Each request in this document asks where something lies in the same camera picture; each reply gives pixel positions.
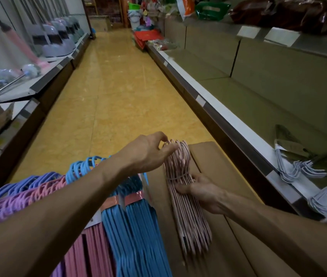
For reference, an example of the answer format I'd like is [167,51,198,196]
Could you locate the person's left hand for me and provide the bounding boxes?
[110,132,179,178]

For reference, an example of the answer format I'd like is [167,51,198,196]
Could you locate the clear wrapped packet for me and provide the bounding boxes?
[149,38,177,52]

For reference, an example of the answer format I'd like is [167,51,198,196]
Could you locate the pile of colourful small goods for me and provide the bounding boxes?
[140,0,179,28]

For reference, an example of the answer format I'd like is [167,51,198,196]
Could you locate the rose gold metal hanger bundle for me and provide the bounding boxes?
[162,140,212,257]

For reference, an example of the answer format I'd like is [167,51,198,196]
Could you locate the light blue hanger bundle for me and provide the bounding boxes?
[65,155,135,277]
[88,157,173,277]

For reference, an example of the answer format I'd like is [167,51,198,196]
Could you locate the person's right forearm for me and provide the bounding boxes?
[221,193,327,277]

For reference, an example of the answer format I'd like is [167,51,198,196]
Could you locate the person's right hand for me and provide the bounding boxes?
[175,173,229,215]

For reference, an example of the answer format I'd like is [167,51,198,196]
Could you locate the flattened brown cardboard box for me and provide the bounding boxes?
[146,141,300,277]

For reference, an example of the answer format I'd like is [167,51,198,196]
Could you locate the small brown cardboard box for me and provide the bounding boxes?
[90,15,109,33]

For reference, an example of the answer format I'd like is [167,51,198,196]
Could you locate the row of brown wrapped packets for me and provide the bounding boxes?
[229,0,327,38]

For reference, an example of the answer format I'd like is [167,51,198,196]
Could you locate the orange printed bag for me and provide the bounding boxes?
[175,0,196,21]

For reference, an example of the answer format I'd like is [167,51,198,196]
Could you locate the grey store shelf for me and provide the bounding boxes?
[146,0,327,231]

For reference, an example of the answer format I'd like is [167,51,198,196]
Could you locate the pink plunger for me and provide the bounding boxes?
[0,9,50,70]

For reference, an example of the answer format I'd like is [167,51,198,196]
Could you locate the row of grey dustpan sets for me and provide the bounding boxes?
[9,0,85,58]

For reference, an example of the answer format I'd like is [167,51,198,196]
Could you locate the person's left forearm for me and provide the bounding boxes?
[0,161,123,277]

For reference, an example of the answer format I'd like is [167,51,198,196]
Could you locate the white bucket stack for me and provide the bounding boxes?
[127,2,142,31]

